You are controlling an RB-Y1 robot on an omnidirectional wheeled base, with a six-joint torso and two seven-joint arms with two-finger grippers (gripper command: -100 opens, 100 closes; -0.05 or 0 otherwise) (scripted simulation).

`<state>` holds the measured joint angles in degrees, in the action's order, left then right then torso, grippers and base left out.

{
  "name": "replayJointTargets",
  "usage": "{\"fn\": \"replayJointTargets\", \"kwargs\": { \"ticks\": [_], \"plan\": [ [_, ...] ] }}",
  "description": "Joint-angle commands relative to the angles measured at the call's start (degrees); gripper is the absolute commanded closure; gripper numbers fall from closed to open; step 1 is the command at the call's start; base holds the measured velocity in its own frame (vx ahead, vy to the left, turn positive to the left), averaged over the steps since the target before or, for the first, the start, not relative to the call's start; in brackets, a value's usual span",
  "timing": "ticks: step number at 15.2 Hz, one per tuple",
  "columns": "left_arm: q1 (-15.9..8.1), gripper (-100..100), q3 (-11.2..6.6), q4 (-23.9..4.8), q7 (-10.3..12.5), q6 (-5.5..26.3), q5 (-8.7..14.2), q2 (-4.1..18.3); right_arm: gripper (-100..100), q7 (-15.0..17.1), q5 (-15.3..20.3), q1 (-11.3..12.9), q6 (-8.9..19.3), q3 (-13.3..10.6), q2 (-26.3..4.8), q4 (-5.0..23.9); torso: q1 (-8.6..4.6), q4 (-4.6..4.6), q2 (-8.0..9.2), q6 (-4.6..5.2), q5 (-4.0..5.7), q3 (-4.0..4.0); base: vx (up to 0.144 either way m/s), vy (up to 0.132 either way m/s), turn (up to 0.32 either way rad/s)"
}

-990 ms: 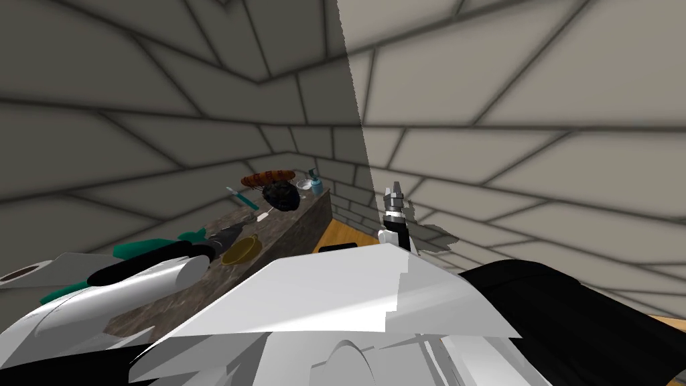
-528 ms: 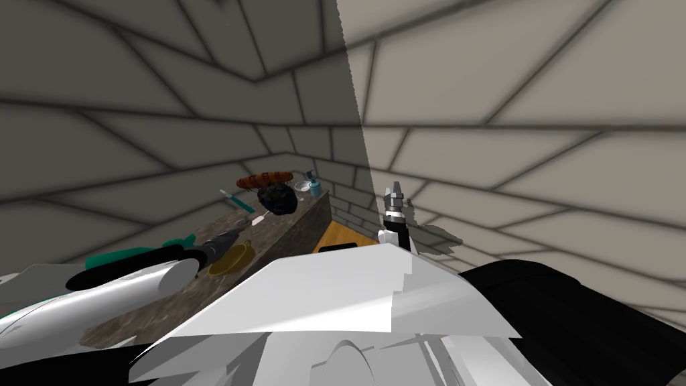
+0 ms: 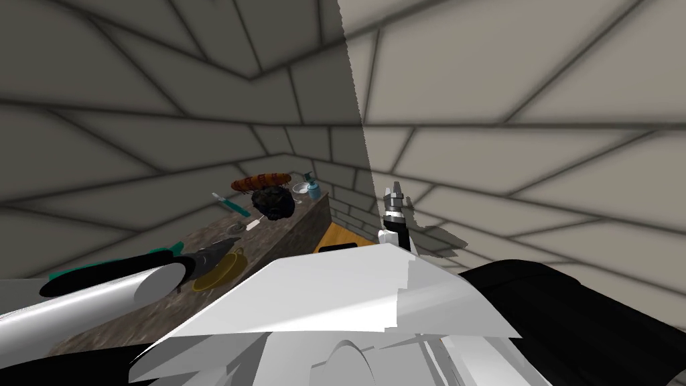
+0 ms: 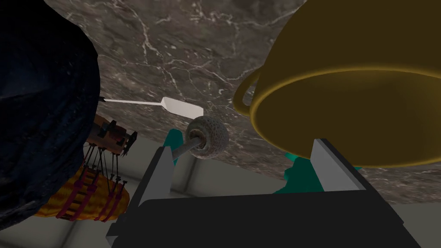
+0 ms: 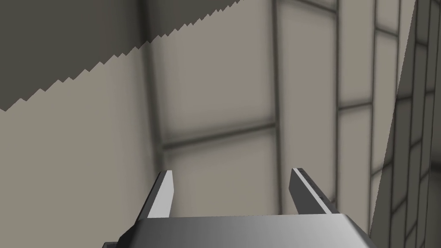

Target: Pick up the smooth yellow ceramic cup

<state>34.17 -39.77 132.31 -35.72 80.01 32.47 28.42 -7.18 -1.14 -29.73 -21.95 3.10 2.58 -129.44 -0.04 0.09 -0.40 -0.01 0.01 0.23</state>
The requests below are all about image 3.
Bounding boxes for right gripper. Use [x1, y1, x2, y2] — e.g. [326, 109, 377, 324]
[383, 181, 405, 216]

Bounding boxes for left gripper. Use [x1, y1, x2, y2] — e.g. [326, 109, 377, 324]
[184, 238, 243, 275]

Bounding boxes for yellow mug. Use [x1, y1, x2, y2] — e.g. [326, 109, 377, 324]
[191, 247, 249, 293]

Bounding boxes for black lumpy object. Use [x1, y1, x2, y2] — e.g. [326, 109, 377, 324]
[251, 185, 296, 222]

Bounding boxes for brown bread loaf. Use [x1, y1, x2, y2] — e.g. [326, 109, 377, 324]
[230, 172, 293, 194]

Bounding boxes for teal soap bottle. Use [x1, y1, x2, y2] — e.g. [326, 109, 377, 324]
[303, 171, 322, 201]

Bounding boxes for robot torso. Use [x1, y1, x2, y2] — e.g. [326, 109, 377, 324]
[128, 242, 554, 386]

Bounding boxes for teal flat object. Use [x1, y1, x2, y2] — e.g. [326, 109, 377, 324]
[48, 241, 186, 282]

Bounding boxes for teal handled knife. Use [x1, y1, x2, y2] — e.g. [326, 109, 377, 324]
[211, 192, 253, 218]

